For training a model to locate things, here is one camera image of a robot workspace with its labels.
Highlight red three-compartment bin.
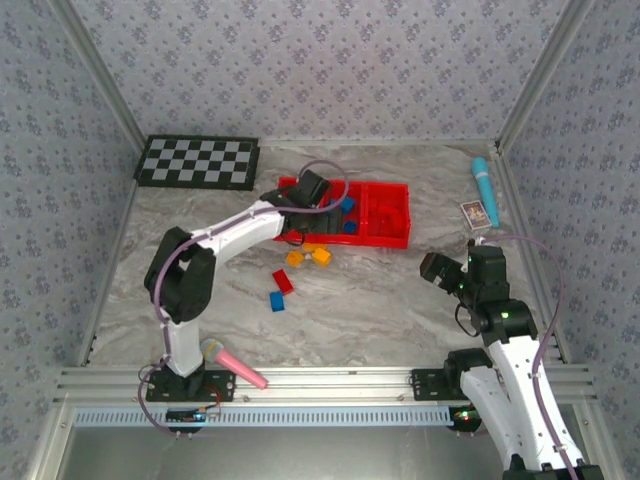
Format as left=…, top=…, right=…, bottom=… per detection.
left=272, top=175, right=414, bottom=250

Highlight purple playing card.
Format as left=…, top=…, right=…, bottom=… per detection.
left=459, top=199, right=492, bottom=230

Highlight teal toy microphone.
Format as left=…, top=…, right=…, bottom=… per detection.
left=471, top=157, right=501, bottom=229

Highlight black grey checkerboard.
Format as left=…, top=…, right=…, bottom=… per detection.
left=134, top=134, right=261, bottom=191

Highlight pink toy microphone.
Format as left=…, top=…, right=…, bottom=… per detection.
left=198, top=338, right=270, bottom=390

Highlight thin black right camera cable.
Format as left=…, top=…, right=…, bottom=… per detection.
left=453, top=298, right=482, bottom=339

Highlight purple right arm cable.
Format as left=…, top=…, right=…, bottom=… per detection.
left=477, top=233, right=586, bottom=480

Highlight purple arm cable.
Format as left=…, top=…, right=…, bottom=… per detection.
left=137, top=160, right=350, bottom=440
left=477, top=233, right=586, bottom=480

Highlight thin aluminium rail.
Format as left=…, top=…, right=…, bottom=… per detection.
left=259, top=138, right=501, bottom=148

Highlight aluminium side rail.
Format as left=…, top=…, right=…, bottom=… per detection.
left=492, top=142, right=572, bottom=365
left=77, top=142, right=147, bottom=369

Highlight wide aluminium frame rail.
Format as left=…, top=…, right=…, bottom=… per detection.
left=52, top=365, right=599, bottom=405

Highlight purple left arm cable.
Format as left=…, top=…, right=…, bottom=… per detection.
left=137, top=160, right=350, bottom=440

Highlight slotted blue cable duct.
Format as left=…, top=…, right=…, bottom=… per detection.
left=74, top=405, right=454, bottom=428

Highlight aluminium frame post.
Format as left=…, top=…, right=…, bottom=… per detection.
left=49, top=0, right=147, bottom=146
left=499, top=0, right=597, bottom=146

